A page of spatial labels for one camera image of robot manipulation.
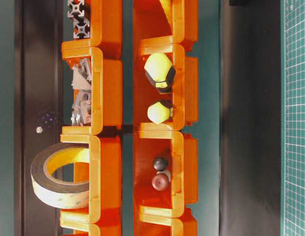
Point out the grey corner brackets pile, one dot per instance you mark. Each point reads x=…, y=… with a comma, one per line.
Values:
x=82, y=82

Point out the small yellow black screwdriver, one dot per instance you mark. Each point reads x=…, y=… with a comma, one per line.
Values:
x=160, y=111

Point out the orange bin with screwdrivers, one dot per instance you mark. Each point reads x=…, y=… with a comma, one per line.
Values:
x=184, y=95

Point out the orange bin with knobs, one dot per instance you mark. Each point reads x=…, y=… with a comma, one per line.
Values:
x=181, y=151

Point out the large yellow black screwdriver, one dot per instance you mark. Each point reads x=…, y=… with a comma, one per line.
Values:
x=160, y=72

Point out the dark grey round knob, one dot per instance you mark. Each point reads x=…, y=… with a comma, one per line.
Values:
x=160, y=164

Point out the orange bin with brackets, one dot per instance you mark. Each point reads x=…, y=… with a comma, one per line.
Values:
x=106, y=90

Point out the dark red round knob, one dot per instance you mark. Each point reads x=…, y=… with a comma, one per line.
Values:
x=160, y=182

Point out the orange bin with yellow cutter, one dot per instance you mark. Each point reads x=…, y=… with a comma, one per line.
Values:
x=151, y=26

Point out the orange bin with tape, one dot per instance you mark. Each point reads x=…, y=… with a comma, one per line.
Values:
x=104, y=177

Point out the black table mat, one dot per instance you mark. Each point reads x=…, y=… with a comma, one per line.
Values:
x=250, y=126

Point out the orange bin with extrusions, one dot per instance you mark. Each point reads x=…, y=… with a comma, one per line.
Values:
x=105, y=27

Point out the yellow utility cutter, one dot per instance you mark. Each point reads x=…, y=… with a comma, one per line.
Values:
x=167, y=8

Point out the small silver screw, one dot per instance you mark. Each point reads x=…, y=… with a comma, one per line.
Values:
x=39, y=129

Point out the black aluminium extrusion piece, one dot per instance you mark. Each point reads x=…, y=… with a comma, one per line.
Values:
x=81, y=29

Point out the large adhesive tape roll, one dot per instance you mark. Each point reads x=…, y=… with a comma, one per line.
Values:
x=54, y=192

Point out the green cutting mat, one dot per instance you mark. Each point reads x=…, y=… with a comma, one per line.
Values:
x=293, y=117

